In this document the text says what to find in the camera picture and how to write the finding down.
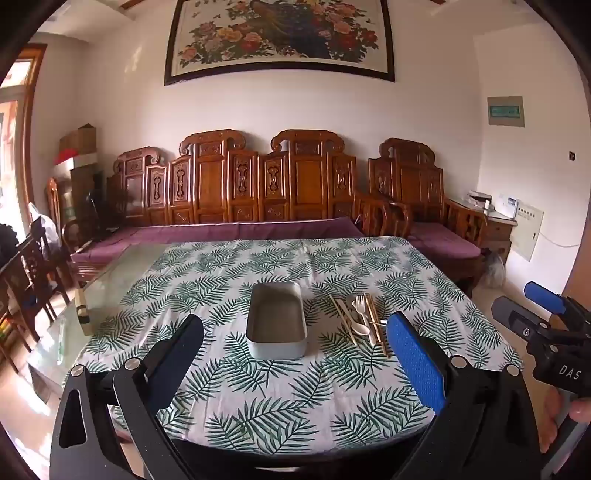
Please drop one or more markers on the grey rectangular container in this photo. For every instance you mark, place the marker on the grey rectangular container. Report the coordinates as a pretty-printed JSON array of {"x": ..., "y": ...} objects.
[{"x": 277, "y": 350}]

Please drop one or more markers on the red cloth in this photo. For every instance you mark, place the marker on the red cloth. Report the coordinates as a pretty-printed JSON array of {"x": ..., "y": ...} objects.
[{"x": 64, "y": 158}]

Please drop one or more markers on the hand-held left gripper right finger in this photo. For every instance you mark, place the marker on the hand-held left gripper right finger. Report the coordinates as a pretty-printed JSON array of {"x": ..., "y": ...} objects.
[{"x": 415, "y": 364}]

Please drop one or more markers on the small cream plastic spoon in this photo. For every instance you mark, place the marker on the small cream plastic spoon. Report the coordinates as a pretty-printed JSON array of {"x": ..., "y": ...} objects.
[{"x": 361, "y": 328}]

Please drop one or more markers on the grey fluffy bundle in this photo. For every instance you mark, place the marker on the grey fluffy bundle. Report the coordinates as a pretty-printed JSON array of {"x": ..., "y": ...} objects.
[{"x": 494, "y": 272}]

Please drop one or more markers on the grey wall panel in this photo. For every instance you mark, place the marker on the grey wall panel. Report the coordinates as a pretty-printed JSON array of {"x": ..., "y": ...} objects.
[{"x": 506, "y": 110}]

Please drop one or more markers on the white wall cabinet door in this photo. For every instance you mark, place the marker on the white wall cabinet door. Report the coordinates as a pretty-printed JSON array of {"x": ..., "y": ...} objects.
[{"x": 528, "y": 235}]

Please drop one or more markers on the carved wooden armchair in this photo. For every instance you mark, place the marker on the carved wooden armchair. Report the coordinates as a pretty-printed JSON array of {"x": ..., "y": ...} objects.
[{"x": 415, "y": 180}]

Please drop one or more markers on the cardboard box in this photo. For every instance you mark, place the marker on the cardboard box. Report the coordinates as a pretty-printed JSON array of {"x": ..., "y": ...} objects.
[{"x": 78, "y": 141}]

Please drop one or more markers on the person's right hand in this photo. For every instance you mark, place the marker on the person's right hand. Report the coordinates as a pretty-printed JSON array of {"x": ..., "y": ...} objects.
[{"x": 549, "y": 420}]

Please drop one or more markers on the black bag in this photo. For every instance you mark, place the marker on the black bag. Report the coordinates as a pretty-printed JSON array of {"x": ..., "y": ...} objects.
[{"x": 11, "y": 242}]

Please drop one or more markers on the dark wooden chair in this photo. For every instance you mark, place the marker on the dark wooden chair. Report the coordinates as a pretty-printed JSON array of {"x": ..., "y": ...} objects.
[{"x": 32, "y": 286}]

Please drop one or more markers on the white box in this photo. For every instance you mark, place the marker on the white box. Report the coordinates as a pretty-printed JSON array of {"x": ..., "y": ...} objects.
[{"x": 480, "y": 199}]

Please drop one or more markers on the wooden side table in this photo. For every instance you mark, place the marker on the wooden side table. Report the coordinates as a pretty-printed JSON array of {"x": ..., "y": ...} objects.
[{"x": 501, "y": 230}]

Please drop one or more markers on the white wall device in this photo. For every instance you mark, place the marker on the white wall device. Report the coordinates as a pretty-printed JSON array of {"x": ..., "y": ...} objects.
[{"x": 512, "y": 206}]

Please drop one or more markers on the cream plastic fork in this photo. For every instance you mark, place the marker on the cream plastic fork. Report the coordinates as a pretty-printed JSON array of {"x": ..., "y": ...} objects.
[{"x": 364, "y": 318}]

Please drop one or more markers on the framed floral painting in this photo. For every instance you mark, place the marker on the framed floral painting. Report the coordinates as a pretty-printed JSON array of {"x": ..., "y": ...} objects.
[{"x": 277, "y": 32}]

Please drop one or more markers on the white plastic bag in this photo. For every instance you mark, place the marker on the white plastic bag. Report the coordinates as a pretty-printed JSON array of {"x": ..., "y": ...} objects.
[{"x": 44, "y": 221}]

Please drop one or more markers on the leaf-print tablecloth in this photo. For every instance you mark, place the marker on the leaf-print tablecloth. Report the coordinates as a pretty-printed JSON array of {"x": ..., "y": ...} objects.
[{"x": 277, "y": 392}]

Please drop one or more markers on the long purple sofa cushion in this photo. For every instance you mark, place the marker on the long purple sofa cushion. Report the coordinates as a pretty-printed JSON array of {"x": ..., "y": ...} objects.
[{"x": 207, "y": 233}]

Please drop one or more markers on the wooden window frame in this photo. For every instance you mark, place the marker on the wooden window frame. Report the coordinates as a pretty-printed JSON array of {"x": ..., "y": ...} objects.
[{"x": 33, "y": 115}]

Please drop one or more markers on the purple armchair cushion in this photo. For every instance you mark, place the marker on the purple armchair cushion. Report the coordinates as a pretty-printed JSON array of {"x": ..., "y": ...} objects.
[{"x": 443, "y": 240}]

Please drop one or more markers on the carved wooden sofa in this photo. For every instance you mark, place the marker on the carved wooden sofa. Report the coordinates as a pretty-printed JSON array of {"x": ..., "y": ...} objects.
[{"x": 217, "y": 184}]

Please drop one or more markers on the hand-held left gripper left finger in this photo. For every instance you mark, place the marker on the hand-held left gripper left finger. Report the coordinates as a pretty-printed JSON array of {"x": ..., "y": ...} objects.
[{"x": 180, "y": 364}]

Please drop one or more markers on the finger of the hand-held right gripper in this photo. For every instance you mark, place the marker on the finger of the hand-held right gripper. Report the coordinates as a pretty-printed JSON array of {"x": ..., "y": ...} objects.
[
  {"x": 545, "y": 295},
  {"x": 512, "y": 318}
]

